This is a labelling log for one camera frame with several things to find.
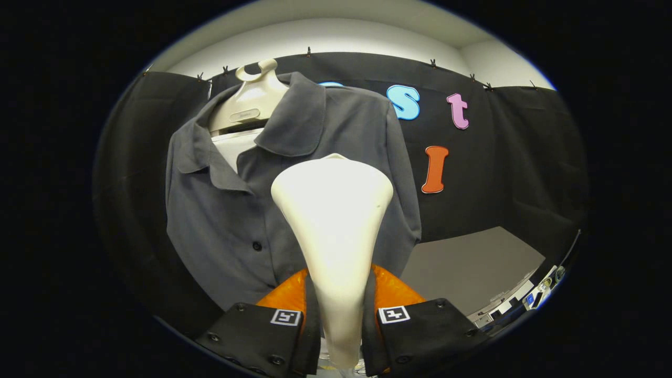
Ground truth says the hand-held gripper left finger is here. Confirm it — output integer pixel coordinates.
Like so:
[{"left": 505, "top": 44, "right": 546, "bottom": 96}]
[{"left": 195, "top": 269, "right": 322, "bottom": 378}]

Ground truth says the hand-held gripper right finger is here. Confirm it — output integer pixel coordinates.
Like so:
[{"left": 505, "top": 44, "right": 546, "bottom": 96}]
[{"left": 361, "top": 264, "right": 491, "bottom": 377}]

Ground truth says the white garment steamer head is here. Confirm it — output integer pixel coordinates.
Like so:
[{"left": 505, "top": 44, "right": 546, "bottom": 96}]
[{"left": 271, "top": 153, "right": 394, "bottom": 369}]

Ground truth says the grey button shirt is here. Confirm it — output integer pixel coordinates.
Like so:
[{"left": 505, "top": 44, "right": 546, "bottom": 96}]
[{"left": 166, "top": 72, "right": 422, "bottom": 310}]

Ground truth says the cream clothes hanger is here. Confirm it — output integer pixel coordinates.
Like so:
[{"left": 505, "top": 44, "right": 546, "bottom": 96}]
[{"left": 209, "top": 58, "right": 289, "bottom": 134}]

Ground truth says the grey cabinet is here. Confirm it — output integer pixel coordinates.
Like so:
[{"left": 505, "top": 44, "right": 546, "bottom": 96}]
[{"left": 400, "top": 226, "right": 547, "bottom": 316}]

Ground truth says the cluttered white desk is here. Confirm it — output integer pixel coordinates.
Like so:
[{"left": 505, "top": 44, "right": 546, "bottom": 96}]
[{"left": 467, "top": 265, "right": 568, "bottom": 330}]

